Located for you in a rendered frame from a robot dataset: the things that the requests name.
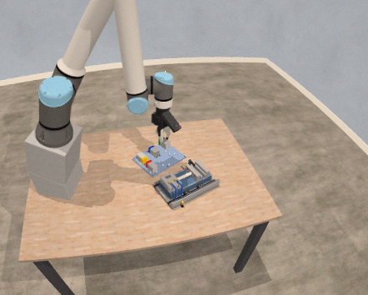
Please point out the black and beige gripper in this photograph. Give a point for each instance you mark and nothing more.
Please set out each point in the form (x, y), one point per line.
(162, 127)

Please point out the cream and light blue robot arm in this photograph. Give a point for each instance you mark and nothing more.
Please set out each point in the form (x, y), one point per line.
(55, 92)

